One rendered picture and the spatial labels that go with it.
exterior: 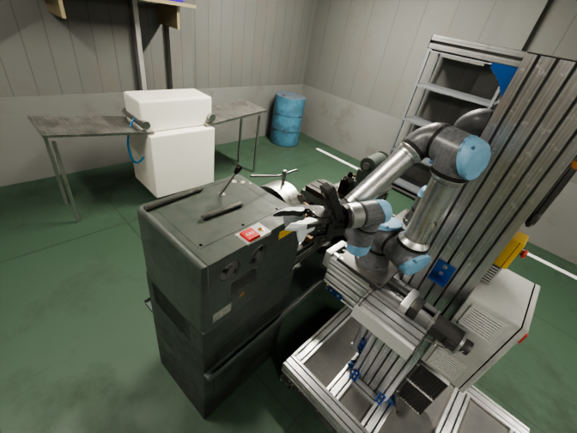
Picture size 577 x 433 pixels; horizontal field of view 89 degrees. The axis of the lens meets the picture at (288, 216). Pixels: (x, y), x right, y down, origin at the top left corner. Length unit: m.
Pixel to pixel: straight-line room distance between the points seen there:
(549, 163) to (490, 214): 0.23
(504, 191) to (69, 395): 2.41
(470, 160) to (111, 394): 2.19
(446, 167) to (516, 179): 0.28
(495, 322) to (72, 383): 2.26
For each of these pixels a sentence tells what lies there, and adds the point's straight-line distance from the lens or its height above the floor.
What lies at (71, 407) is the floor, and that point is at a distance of 2.34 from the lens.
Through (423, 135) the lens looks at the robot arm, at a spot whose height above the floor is 1.76.
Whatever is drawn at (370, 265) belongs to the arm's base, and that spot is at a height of 1.20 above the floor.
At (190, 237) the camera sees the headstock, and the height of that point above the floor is 1.26.
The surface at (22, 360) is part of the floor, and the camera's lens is 2.61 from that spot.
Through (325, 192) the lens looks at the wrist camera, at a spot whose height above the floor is 1.66.
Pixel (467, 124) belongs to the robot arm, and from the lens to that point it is 1.57.
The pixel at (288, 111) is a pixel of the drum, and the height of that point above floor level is 0.64.
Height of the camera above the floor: 2.02
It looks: 35 degrees down
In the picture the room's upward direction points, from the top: 11 degrees clockwise
